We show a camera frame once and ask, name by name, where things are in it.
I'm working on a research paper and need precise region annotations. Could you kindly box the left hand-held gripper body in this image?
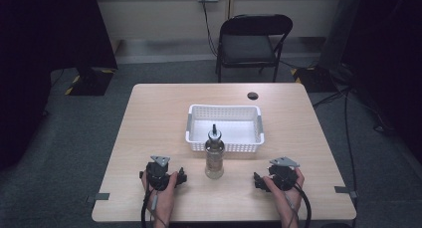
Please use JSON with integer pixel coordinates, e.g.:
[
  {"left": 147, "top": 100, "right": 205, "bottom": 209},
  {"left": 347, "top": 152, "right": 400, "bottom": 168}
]
[{"left": 144, "top": 154, "right": 172, "bottom": 192}]

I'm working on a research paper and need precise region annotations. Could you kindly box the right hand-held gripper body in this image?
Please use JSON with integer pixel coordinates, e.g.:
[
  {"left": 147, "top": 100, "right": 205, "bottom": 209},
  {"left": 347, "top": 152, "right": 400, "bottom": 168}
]
[{"left": 267, "top": 155, "right": 301, "bottom": 191}]

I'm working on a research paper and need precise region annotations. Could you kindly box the person's right hand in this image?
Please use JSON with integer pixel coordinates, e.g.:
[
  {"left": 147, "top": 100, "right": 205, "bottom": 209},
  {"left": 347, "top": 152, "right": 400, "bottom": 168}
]
[{"left": 263, "top": 167, "right": 306, "bottom": 217}]

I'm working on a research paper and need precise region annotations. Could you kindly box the person's left hand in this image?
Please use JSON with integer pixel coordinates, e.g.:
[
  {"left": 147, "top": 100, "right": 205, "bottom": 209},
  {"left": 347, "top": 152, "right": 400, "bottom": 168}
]
[{"left": 140, "top": 170, "right": 180, "bottom": 217}]

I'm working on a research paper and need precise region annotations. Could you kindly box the glass bottle with pourer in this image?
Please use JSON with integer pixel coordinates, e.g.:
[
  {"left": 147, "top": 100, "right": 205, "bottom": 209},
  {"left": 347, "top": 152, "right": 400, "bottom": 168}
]
[{"left": 204, "top": 123, "right": 226, "bottom": 180}]

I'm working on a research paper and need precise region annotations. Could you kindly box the white plastic basket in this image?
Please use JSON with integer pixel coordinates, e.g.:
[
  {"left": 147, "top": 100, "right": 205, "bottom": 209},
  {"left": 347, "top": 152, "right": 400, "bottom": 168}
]
[{"left": 184, "top": 104, "right": 266, "bottom": 153}]

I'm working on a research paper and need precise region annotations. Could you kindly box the grey tape strip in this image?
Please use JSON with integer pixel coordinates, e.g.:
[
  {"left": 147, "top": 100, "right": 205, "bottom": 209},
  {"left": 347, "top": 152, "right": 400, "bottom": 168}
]
[
  {"left": 333, "top": 185, "right": 359, "bottom": 199},
  {"left": 86, "top": 192, "right": 110, "bottom": 204}
]

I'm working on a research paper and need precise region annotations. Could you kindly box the black stand base striped tape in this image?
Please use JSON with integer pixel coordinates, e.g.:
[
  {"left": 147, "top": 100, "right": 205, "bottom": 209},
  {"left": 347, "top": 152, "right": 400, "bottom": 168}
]
[
  {"left": 290, "top": 66, "right": 337, "bottom": 94},
  {"left": 64, "top": 67, "right": 116, "bottom": 98}
]

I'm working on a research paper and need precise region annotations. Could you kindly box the black folding chair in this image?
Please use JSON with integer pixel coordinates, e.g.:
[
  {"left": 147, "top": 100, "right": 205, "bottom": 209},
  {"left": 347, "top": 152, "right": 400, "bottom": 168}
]
[{"left": 215, "top": 13, "right": 295, "bottom": 84}]

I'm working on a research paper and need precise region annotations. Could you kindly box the grey curtain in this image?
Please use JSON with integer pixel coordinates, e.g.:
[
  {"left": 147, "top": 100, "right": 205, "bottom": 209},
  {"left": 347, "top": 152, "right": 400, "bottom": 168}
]
[{"left": 317, "top": 0, "right": 364, "bottom": 73}]

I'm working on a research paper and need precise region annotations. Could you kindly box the black curtain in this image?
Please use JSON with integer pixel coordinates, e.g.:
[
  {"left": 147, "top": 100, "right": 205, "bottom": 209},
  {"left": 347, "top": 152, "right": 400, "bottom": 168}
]
[
  {"left": 341, "top": 0, "right": 422, "bottom": 164},
  {"left": 0, "top": 0, "right": 119, "bottom": 171}
]

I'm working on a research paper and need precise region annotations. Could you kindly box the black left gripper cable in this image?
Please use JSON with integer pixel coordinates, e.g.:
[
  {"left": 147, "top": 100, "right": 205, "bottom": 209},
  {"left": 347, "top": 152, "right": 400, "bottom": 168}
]
[{"left": 140, "top": 187, "right": 159, "bottom": 228}]

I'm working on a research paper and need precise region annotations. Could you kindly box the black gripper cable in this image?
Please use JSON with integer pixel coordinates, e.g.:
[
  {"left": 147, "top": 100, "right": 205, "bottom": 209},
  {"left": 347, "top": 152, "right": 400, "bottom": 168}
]
[
  {"left": 140, "top": 187, "right": 159, "bottom": 228},
  {"left": 286, "top": 182, "right": 313, "bottom": 228}
]

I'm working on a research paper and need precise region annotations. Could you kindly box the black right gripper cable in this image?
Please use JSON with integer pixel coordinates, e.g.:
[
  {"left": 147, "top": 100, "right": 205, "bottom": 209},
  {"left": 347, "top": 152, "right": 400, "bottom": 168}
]
[{"left": 286, "top": 182, "right": 313, "bottom": 228}]

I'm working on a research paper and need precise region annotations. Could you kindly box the black floor cable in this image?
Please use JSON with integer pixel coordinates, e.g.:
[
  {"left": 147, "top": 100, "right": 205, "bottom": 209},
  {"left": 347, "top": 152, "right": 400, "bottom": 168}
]
[{"left": 312, "top": 85, "right": 358, "bottom": 192}]

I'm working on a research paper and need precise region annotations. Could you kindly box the black wall socket cable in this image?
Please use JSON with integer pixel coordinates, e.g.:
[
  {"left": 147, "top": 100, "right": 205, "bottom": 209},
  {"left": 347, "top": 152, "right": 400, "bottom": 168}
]
[{"left": 199, "top": 0, "right": 219, "bottom": 59}]

